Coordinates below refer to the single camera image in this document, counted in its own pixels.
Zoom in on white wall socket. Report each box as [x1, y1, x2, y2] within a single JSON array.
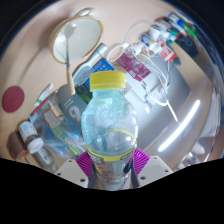
[[143, 84, 168, 105]]

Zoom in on small blue white bottle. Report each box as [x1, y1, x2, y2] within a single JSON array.
[[168, 13, 186, 28]]

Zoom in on under-shelf strip light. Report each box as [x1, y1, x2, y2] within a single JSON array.
[[157, 99, 202, 153]]

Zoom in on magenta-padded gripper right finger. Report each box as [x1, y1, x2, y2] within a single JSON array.
[[128, 148, 174, 189]]

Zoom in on flat round red coaster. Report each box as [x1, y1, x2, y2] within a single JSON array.
[[1, 85, 26, 114]]

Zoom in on white and blue carton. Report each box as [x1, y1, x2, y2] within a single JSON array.
[[72, 43, 116, 94]]

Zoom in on white cables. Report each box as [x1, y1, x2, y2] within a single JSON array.
[[124, 21, 179, 123]]

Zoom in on wooden-handled spoon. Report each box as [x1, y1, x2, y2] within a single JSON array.
[[63, 23, 77, 96]]

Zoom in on green plastic bottle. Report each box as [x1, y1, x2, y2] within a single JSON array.
[[181, 23, 198, 38]]

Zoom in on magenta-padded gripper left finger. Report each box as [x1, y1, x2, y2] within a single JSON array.
[[54, 151, 98, 188]]

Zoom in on green-capped glass bottle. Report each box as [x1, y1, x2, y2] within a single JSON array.
[[49, 123, 83, 158]]

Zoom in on grey shaker bottle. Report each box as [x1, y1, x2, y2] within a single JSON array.
[[54, 84, 93, 134]]

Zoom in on red and white canister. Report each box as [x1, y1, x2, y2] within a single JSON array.
[[159, 44, 178, 64]]

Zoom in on tall clear glass bottle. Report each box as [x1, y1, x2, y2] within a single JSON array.
[[33, 146, 59, 173]]

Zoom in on blue plastic bag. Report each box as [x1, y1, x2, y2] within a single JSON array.
[[29, 109, 84, 158]]

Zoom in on magenta pouch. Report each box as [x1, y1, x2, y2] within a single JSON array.
[[116, 49, 153, 83]]

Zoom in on clear plastic bottle yellow cap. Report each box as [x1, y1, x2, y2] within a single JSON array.
[[80, 70, 138, 191]]

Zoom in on white green marker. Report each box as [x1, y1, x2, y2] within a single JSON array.
[[33, 83, 54, 108]]

